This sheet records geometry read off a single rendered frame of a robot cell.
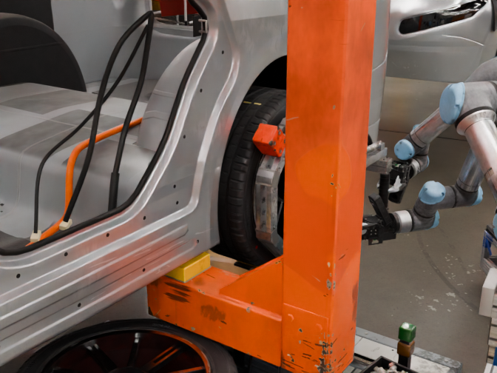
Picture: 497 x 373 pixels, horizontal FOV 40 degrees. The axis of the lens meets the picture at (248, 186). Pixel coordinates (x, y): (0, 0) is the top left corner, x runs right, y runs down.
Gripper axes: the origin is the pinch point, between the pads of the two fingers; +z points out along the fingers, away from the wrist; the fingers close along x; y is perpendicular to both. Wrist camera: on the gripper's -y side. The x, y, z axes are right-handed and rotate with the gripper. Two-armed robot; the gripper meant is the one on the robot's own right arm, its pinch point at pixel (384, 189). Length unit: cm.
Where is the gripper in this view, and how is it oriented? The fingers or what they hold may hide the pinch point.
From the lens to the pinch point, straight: 251.9
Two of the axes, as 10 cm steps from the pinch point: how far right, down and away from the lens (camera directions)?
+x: 8.2, 2.9, -5.0
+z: -5.7, 2.8, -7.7
